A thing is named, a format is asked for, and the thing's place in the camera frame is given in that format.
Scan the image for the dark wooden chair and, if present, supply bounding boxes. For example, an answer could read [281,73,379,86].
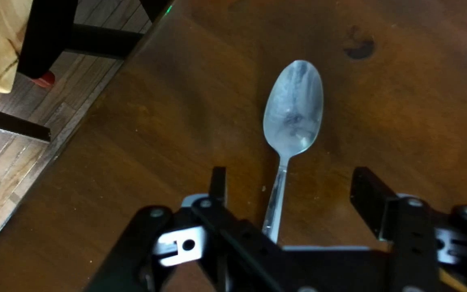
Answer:
[17,0,176,81]

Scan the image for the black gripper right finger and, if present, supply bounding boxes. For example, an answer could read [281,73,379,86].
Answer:
[351,166,467,292]

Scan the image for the silver spoon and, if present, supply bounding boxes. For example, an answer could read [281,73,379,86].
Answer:
[262,59,327,245]

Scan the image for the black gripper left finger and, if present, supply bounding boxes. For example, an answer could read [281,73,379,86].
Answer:
[85,166,288,292]

